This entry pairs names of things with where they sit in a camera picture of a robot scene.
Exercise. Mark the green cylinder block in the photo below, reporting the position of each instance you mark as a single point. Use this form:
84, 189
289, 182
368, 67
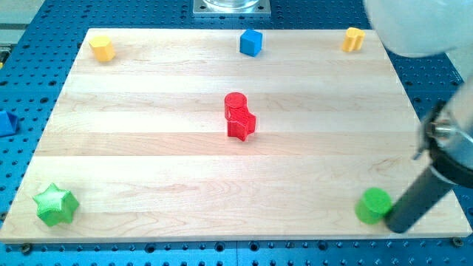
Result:
373, 205

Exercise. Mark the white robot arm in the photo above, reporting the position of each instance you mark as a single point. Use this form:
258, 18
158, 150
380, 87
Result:
417, 29

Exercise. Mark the red star block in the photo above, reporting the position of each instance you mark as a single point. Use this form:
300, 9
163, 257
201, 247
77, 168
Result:
240, 123

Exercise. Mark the green star block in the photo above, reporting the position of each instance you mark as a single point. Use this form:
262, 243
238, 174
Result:
55, 205

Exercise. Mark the red cylinder block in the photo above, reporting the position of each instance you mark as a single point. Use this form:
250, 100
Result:
234, 102

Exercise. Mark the wooden board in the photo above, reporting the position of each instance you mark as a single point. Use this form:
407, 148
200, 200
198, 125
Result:
141, 141

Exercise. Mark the blue cube block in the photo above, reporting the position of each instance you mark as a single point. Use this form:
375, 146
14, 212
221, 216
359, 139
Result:
250, 42

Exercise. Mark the yellow heart block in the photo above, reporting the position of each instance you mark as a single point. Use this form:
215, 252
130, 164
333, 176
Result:
353, 40

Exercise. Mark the yellow hexagon block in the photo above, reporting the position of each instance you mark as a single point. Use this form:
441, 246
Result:
102, 48

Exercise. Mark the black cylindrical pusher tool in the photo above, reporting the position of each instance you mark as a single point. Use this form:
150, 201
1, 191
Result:
425, 192

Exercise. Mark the blue block off board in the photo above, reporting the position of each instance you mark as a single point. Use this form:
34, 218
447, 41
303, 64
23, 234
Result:
8, 123

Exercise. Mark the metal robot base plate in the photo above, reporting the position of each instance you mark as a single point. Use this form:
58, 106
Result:
230, 8

